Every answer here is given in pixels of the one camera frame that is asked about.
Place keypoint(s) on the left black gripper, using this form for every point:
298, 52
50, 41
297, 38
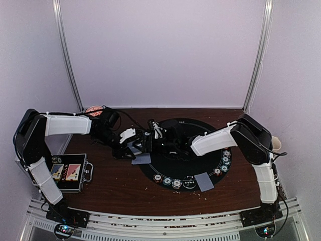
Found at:
119, 152

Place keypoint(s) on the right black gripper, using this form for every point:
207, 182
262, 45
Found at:
145, 143

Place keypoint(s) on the blue card deck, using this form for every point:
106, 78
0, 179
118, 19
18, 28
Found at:
135, 148

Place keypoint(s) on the green white chips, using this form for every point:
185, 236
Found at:
224, 168
167, 181

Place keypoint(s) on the blue white chips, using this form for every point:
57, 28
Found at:
176, 184
226, 157

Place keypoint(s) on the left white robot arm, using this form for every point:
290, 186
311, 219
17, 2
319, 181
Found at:
31, 147

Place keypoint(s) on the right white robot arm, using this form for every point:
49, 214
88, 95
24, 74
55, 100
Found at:
254, 142

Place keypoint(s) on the round black poker mat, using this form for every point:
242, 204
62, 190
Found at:
178, 168

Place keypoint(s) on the red white patterned bowl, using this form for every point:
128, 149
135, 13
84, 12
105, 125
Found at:
94, 111

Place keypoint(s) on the red card box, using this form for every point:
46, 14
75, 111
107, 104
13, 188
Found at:
73, 172

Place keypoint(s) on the aluminium poker case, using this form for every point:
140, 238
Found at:
85, 174

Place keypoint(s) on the chips in case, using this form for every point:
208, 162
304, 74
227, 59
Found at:
56, 160

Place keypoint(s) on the yellow blue card box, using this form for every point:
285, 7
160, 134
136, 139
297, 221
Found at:
56, 171

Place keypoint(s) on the white green paper cup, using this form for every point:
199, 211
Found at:
276, 144

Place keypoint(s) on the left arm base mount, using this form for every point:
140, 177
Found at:
71, 217

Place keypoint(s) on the aluminium front rail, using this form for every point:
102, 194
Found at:
220, 226

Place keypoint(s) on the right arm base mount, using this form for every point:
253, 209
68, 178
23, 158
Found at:
258, 216

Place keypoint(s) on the left aluminium frame post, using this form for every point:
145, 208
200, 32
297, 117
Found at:
65, 53

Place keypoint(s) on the aluminium frame post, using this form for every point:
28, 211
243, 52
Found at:
65, 53
258, 63

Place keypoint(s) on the right aluminium frame post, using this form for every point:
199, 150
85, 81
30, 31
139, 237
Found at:
258, 63

